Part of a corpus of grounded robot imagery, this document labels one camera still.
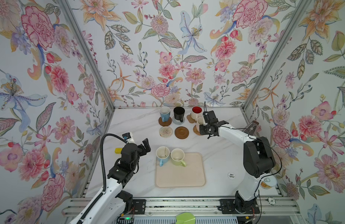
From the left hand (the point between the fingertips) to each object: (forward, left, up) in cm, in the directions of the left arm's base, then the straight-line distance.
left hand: (145, 140), depth 80 cm
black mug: (+30, -21, -10) cm, 38 cm away
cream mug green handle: (-3, -19, -15) cm, 24 cm away
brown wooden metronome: (+10, -66, -2) cm, 66 cm away
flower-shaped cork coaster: (+30, -31, -18) cm, 47 cm away
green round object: (-36, -22, -17) cm, 45 cm away
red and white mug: (+30, -34, -10) cm, 47 cm away
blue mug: (-1, -9, -16) cm, 19 cm away
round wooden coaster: (+26, -10, -18) cm, 33 cm away
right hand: (+16, -37, -10) cm, 42 cm away
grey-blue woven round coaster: (+27, -21, -17) cm, 38 cm away
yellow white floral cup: (-20, -68, -12) cm, 72 cm away
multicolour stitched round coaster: (+18, -11, -18) cm, 27 cm away
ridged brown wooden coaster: (+17, -23, -18) cm, 34 cm away
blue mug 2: (+28, -11, -8) cm, 31 cm away
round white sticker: (-15, -51, -17) cm, 56 cm away
